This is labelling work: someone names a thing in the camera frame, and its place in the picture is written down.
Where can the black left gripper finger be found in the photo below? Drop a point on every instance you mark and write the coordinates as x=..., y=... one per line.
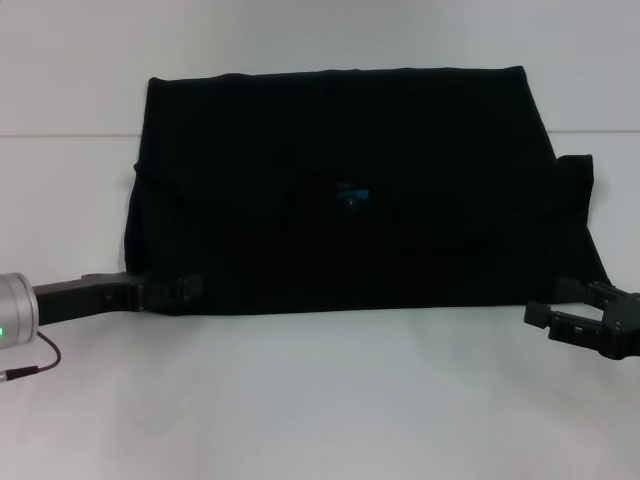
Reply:
x=175, y=291

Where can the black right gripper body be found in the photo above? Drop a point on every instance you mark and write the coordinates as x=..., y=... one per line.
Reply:
x=622, y=325

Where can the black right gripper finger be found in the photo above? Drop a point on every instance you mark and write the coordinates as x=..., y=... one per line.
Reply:
x=590, y=291
x=565, y=322

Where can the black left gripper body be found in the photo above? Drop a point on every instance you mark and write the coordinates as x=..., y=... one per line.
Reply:
x=85, y=297

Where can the black shirt with FREE print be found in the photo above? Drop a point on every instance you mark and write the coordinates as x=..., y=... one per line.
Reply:
x=350, y=200

